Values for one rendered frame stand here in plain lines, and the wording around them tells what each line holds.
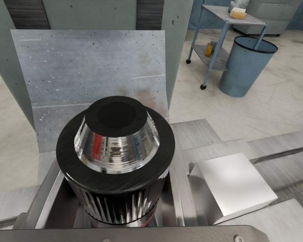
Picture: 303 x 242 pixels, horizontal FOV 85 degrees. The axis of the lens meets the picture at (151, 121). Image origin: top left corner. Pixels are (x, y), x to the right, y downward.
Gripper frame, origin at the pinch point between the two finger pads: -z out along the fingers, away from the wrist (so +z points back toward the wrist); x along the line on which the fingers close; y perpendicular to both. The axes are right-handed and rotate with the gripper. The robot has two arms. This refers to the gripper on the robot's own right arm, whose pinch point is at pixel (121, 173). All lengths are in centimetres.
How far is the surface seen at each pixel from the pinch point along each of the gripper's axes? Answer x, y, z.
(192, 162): -7.7, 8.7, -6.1
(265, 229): -13.3, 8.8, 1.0
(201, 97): -83, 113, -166
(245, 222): -11.5, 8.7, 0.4
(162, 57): -6.7, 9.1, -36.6
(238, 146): -14.8, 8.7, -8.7
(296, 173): -33.4, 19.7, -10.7
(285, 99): -204, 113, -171
